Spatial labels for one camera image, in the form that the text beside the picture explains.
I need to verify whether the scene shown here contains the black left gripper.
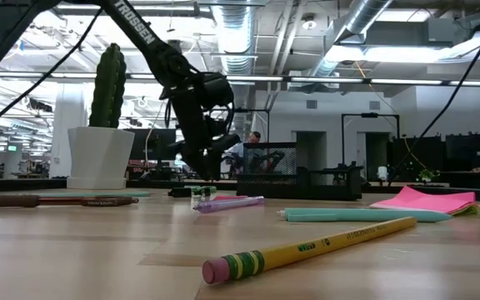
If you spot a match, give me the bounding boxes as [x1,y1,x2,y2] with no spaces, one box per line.
[158,72,242,181]

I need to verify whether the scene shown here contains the green handled scissors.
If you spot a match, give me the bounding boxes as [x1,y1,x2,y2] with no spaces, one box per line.
[167,185,218,198]

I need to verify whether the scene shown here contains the small pink eraser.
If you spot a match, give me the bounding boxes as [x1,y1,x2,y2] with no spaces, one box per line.
[212,194,249,202]

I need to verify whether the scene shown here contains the purple pen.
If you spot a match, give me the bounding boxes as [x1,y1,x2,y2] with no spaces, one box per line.
[192,195,266,215]

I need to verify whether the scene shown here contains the black mesh desk organizer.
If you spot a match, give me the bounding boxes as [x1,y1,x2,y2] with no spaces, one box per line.
[236,142,364,202]

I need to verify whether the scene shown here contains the yellow pencil with pink eraser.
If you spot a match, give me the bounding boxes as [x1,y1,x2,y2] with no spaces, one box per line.
[201,216,418,286]

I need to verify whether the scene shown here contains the brown mechanical pencil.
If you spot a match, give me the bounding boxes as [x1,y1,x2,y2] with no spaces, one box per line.
[0,194,140,208]

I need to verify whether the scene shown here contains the pink sticky note pad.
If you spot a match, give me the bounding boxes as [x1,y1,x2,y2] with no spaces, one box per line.
[368,185,480,217]

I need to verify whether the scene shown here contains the person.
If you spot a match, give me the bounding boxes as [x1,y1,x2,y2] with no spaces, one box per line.
[222,130,263,175]

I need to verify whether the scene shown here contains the black computer monitor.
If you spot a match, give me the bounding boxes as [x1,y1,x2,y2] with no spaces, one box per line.
[123,127,178,162]

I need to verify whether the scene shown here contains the white hexagonal plant pot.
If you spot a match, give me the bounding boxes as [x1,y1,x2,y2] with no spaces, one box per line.
[66,126,136,191]

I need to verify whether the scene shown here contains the green cactus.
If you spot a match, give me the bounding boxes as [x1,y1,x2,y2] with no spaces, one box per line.
[88,42,128,129]

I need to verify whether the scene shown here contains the small green potted plant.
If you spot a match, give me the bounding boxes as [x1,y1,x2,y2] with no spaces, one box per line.
[417,167,440,183]

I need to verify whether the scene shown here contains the black cabinet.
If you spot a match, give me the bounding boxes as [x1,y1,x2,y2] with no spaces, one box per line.
[391,132,480,191]

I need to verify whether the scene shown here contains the black aluminium table frame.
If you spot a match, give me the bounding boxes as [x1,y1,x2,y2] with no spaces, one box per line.
[0,177,480,203]

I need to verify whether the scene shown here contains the black metal stand frame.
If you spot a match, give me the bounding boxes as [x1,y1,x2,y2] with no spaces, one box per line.
[341,112,401,168]

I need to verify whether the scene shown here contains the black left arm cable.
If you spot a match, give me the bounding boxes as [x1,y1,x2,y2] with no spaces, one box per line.
[0,7,104,137]

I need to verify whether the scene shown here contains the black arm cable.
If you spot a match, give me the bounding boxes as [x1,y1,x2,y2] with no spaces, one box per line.
[387,10,480,188]
[0,7,104,137]

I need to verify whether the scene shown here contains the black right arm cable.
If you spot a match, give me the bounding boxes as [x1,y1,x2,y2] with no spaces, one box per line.
[387,10,480,188]

